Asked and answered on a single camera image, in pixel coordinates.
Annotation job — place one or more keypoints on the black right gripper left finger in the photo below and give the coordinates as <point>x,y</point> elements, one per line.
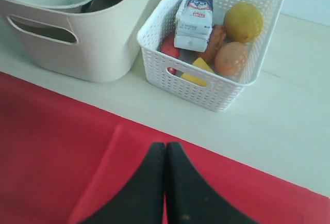
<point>127,186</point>

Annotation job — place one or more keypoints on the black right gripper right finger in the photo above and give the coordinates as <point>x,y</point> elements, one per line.
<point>189,198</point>

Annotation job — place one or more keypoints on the red table cloth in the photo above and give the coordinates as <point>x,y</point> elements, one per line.
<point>52,145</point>

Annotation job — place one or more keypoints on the yellow cheese wedge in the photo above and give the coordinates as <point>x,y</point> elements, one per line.
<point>197,80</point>

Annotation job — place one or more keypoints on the brown egg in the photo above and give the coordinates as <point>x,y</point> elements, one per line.
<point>230,58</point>

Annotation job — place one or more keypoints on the red sausage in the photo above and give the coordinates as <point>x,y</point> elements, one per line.
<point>168,48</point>

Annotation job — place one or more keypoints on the fried chicken nugget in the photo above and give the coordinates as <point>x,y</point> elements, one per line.
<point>215,42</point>

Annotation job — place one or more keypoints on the white blue milk carton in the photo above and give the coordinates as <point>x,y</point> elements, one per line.
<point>193,20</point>

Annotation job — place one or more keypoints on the yellow lemon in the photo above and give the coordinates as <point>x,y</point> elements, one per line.
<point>243,22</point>

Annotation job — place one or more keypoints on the white perforated plastic basket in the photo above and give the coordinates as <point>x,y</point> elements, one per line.
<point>164,71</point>

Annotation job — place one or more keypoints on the cream plastic bin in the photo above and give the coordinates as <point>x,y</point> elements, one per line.
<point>97,44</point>

